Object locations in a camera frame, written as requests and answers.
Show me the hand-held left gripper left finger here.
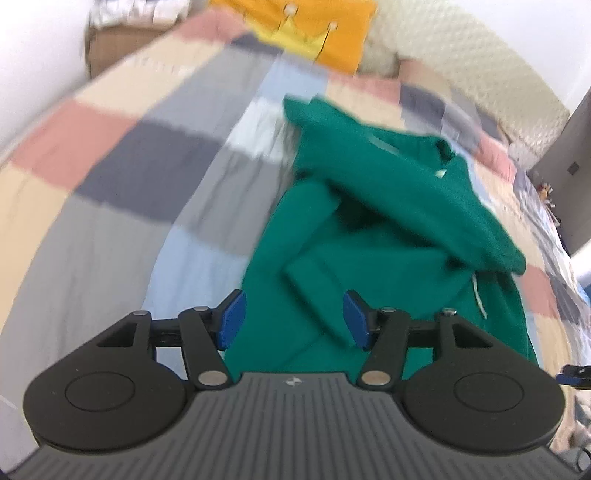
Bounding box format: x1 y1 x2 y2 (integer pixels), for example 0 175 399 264
95 290 247 391

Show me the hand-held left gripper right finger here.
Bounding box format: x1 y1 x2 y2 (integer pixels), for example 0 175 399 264
342 290 495 391

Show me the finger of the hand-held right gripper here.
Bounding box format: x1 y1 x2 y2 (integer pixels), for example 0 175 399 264
558 364 591 387

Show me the green hoodie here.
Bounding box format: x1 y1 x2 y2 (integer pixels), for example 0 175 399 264
225 95 540 385

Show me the white clothes pile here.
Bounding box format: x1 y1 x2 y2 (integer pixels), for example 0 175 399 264
89 0 185 29

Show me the patchwork quilt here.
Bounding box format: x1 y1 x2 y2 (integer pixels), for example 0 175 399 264
0 9 591 416

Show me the grey built-in cabinet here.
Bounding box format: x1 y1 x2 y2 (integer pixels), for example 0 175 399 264
526 88 591 259

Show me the cream quilted headboard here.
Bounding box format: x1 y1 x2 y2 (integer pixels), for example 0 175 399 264
360 0 571 160

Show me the yellow crown cushion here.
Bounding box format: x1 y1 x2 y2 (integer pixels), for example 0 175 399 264
210 0 380 77

